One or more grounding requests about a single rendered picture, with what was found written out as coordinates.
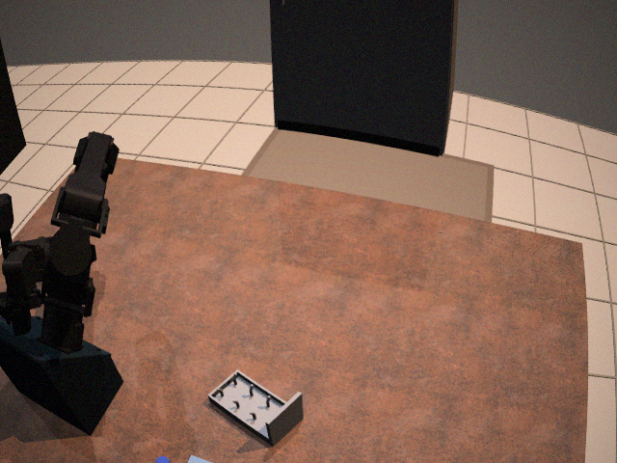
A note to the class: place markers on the light blue square mat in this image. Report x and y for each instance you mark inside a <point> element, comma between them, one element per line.
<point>195,459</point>

